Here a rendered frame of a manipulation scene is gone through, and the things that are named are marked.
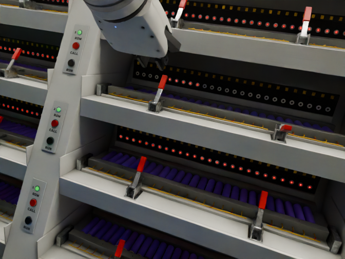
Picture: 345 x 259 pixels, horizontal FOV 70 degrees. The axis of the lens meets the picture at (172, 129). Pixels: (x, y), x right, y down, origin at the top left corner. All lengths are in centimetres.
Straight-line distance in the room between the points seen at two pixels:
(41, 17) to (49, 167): 39
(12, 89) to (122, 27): 47
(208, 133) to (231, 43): 19
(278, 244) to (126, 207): 31
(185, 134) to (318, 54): 30
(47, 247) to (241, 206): 47
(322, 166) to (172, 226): 31
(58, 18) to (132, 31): 39
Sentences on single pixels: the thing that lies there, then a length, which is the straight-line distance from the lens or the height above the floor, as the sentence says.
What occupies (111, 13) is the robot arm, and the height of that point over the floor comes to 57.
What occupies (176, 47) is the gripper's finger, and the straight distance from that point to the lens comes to 42.
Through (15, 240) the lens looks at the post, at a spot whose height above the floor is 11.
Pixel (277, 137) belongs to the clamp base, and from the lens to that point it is 53.
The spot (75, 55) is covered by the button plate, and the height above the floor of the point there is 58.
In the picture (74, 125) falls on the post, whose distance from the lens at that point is 63.
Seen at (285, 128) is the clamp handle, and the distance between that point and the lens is 46.
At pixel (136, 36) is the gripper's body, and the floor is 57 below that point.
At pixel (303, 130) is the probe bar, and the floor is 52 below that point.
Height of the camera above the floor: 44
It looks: 2 degrees up
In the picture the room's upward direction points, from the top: 14 degrees clockwise
